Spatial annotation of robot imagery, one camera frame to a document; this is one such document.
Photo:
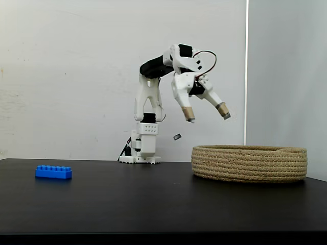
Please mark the blue lego block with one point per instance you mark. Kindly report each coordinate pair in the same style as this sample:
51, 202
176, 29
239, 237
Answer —
52, 173

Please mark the grey tape piece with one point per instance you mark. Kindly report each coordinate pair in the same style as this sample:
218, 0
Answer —
177, 137
228, 117

